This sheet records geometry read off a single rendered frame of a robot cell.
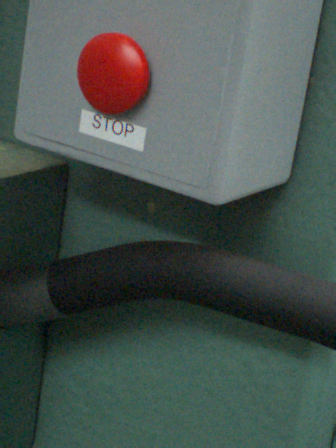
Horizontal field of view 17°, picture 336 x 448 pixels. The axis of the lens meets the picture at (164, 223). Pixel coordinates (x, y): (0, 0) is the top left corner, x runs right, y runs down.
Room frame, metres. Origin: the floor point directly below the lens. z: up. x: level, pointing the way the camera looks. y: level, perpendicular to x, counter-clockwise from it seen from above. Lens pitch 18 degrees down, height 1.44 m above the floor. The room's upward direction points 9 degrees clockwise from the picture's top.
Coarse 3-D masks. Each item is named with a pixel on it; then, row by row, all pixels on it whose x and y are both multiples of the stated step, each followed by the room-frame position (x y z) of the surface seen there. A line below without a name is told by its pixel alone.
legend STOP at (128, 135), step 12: (84, 120) 0.43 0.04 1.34; (96, 120) 0.43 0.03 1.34; (108, 120) 0.43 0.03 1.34; (84, 132) 0.43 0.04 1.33; (96, 132) 0.43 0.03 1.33; (108, 132) 0.43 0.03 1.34; (120, 132) 0.42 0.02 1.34; (132, 132) 0.42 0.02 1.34; (144, 132) 0.42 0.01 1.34; (120, 144) 0.42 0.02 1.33; (132, 144) 0.42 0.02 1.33
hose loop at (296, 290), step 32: (96, 256) 0.45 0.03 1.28; (128, 256) 0.44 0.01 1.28; (160, 256) 0.43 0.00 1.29; (192, 256) 0.42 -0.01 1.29; (224, 256) 0.42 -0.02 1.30; (0, 288) 0.46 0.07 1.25; (32, 288) 0.45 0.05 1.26; (64, 288) 0.44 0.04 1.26; (96, 288) 0.44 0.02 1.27; (128, 288) 0.43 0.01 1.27; (160, 288) 0.43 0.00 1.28; (192, 288) 0.42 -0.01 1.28; (224, 288) 0.41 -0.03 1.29; (256, 288) 0.41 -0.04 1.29; (288, 288) 0.40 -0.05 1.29; (320, 288) 0.40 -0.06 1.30; (0, 320) 0.46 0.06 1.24; (32, 320) 0.46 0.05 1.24; (256, 320) 0.41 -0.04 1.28; (288, 320) 0.40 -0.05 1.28; (320, 320) 0.39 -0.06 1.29
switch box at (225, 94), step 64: (64, 0) 0.44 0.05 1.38; (128, 0) 0.43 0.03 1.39; (192, 0) 0.41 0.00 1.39; (256, 0) 0.40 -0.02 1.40; (320, 0) 0.45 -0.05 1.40; (64, 64) 0.44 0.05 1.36; (192, 64) 0.41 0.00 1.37; (256, 64) 0.41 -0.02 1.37; (64, 128) 0.44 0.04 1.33; (192, 128) 0.41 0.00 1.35; (256, 128) 0.42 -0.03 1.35; (192, 192) 0.41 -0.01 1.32; (256, 192) 0.43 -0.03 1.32
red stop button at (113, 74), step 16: (112, 32) 0.42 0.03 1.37; (96, 48) 0.42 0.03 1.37; (112, 48) 0.42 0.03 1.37; (128, 48) 0.41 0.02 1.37; (80, 64) 0.42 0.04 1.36; (96, 64) 0.42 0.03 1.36; (112, 64) 0.41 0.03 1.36; (128, 64) 0.41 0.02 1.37; (144, 64) 0.41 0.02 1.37; (80, 80) 0.42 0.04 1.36; (96, 80) 0.42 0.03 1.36; (112, 80) 0.41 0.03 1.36; (128, 80) 0.41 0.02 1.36; (144, 80) 0.41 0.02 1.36; (96, 96) 0.42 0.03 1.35; (112, 96) 0.41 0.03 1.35; (128, 96) 0.41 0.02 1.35; (112, 112) 0.42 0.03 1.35
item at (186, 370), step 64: (0, 0) 0.53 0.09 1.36; (0, 64) 0.53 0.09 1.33; (320, 64) 0.45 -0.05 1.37; (0, 128) 0.53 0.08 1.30; (320, 128) 0.45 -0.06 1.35; (128, 192) 0.49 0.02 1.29; (320, 192) 0.45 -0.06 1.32; (64, 256) 0.51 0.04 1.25; (256, 256) 0.46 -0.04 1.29; (320, 256) 0.44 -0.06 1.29; (64, 320) 0.50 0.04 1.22; (128, 320) 0.49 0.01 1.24; (192, 320) 0.47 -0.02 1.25; (64, 384) 0.50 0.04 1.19; (128, 384) 0.48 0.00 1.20; (192, 384) 0.47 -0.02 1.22; (256, 384) 0.45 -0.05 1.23; (320, 384) 0.44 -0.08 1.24
